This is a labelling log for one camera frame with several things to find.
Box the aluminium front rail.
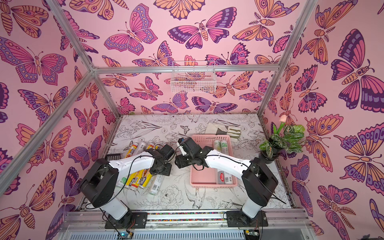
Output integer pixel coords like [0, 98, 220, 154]
[57, 209, 317, 240]

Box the pink plastic basket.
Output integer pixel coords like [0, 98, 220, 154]
[190, 135, 239, 188]

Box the white wire wall basket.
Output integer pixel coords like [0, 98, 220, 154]
[169, 61, 217, 94]

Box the yellow roll far left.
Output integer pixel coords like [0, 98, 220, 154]
[125, 143, 142, 189]

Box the potted green plant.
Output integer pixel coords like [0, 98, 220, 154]
[259, 114, 305, 164]

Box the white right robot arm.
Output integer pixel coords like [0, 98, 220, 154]
[175, 138, 279, 219]

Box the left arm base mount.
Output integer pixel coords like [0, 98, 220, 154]
[105, 212, 148, 230]

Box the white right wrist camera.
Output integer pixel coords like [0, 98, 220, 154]
[177, 138, 186, 156]

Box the white green wrap roll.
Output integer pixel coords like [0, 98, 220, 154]
[221, 140, 234, 185]

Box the yellow red wrap roll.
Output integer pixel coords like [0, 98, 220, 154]
[135, 169, 150, 189]

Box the green striped folded cloth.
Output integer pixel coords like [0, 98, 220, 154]
[205, 123, 242, 142]

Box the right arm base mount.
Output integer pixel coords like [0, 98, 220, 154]
[223, 211, 269, 228]

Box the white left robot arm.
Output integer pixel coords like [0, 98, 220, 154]
[80, 145, 175, 221]

